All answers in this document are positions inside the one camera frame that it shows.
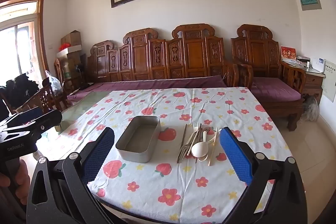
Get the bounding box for carved wooden armchair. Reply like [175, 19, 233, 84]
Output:
[231, 24, 307, 132]

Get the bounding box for brown cardboard box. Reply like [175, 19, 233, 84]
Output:
[61, 30, 82, 49]

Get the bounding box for carved wooden sofa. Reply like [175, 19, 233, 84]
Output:
[87, 24, 254, 107]

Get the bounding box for white tabletop device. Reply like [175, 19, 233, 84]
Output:
[316, 57, 326, 73]

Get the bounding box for floral strawberry tablecloth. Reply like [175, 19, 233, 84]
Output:
[54, 86, 293, 224]

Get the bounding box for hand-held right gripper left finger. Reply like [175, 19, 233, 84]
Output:
[26, 126, 116, 224]

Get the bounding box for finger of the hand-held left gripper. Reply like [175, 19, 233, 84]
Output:
[3, 108, 63, 139]

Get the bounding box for white wall chart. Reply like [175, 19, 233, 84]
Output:
[321, 59, 336, 103]

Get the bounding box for metal rectangular tray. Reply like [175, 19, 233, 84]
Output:
[115, 116, 161, 163]

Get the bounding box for metal fork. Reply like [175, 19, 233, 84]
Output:
[180, 123, 203, 162]

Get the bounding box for white plastic fork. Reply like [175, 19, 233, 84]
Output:
[188, 121, 199, 151]

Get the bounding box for wooden door frame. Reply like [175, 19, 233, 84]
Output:
[0, 0, 51, 83]

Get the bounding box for clear plastic bag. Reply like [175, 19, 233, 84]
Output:
[45, 70, 62, 94]

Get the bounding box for wooden chopstick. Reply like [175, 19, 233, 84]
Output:
[208, 126, 219, 167]
[195, 124, 202, 164]

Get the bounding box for wooden side table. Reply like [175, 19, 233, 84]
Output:
[289, 61, 326, 106]

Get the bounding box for person's left hand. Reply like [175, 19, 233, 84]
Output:
[0, 160, 31, 189]

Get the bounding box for beige plastic spoon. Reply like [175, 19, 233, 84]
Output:
[191, 141, 211, 162]

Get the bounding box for black bag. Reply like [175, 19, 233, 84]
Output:
[0, 76, 40, 105]

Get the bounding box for purple armchair cushion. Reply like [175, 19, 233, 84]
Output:
[251, 77, 302, 103]

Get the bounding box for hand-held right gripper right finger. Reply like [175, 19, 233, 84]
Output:
[219, 126, 307, 224]

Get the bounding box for grey mop head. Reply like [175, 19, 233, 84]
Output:
[302, 95, 320, 123]

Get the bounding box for purple sofa cushion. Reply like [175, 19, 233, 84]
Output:
[67, 75, 228, 100]

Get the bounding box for wooden side chair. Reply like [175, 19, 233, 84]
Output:
[15, 77, 69, 115]

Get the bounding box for red desk calendar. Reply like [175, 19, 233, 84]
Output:
[280, 46, 297, 62]

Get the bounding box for stacked cardboard boxes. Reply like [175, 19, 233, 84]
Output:
[56, 46, 85, 79]

